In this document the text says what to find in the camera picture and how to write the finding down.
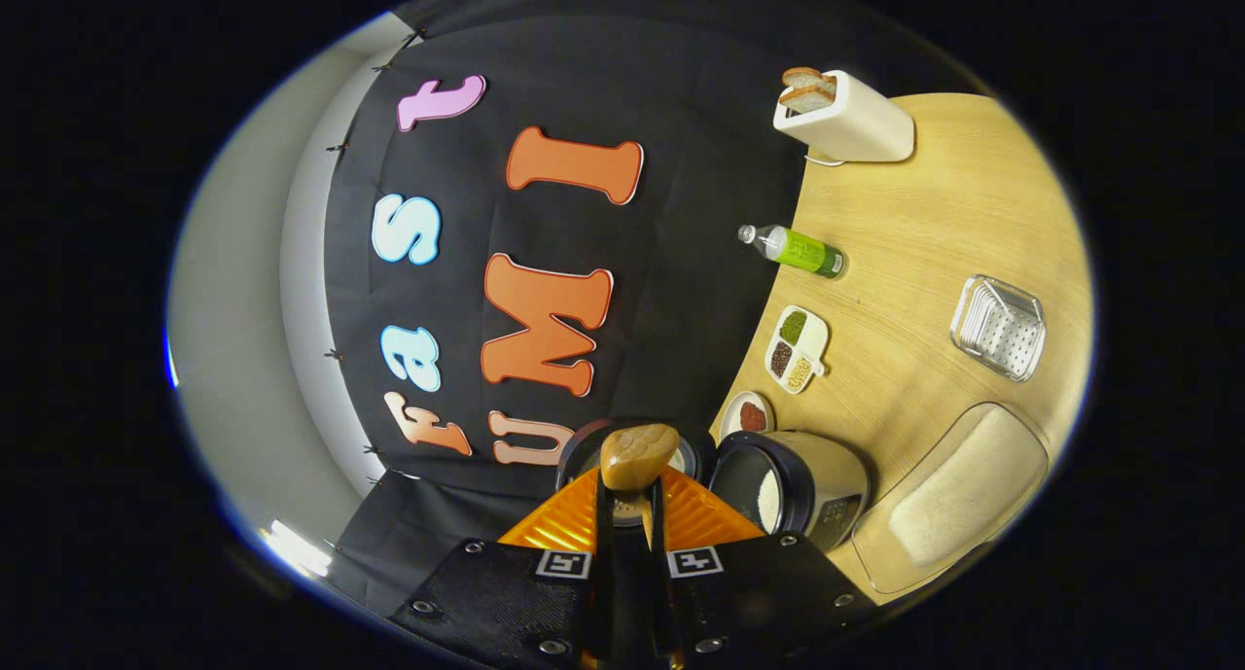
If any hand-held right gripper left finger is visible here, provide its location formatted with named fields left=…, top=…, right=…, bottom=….
left=389, top=466, right=623, bottom=666

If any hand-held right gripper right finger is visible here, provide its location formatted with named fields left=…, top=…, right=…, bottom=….
left=647, top=466, right=881, bottom=663

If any wooden spoon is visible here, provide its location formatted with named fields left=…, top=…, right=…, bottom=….
left=598, top=422, right=682, bottom=564

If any white rice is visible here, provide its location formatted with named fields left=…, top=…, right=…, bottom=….
left=754, top=468, right=784, bottom=535

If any black rice cooker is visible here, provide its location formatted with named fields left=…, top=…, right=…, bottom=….
left=554, top=417, right=872, bottom=554

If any clear tray of rice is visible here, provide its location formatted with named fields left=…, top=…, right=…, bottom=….
left=851, top=403, right=1051, bottom=595

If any small round plate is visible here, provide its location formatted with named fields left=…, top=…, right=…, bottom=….
left=718, top=391, right=776, bottom=442

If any white divided grain dish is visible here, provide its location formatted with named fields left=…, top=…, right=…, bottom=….
left=765, top=305, right=831, bottom=396

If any ceiling light panel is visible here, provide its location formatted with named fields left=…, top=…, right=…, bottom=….
left=258, top=519, right=334, bottom=579

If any green drink bottle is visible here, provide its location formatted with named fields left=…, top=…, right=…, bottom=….
left=737, top=225, right=846, bottom=280

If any white toaster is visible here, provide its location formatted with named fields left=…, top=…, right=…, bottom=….
left=773, top=70, right=915, bottom=163

